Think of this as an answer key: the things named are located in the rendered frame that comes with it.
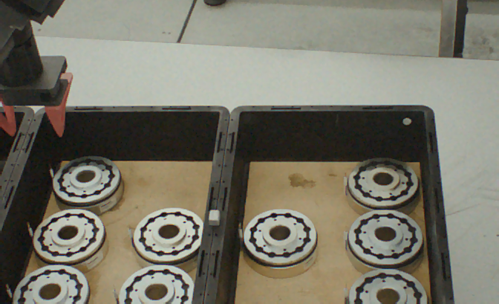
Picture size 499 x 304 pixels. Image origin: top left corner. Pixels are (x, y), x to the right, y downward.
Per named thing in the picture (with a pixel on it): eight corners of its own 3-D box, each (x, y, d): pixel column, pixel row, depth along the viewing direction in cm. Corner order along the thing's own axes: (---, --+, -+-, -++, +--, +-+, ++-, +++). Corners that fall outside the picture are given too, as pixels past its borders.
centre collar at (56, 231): (56, 221, 138) (55, 218, 137) (89, 222, 137) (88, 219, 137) (47, 247, 134) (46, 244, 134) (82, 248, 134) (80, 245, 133)
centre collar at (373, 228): (366, 224, 134) (366, 221, 133) (402, 222, 133) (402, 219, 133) (368, 250, 130) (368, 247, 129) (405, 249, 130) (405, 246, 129)
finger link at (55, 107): (72, 152, 119) (56, 93, 113) (17, 151, 120) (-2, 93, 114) (84, 116, 124) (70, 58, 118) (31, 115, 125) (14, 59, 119)
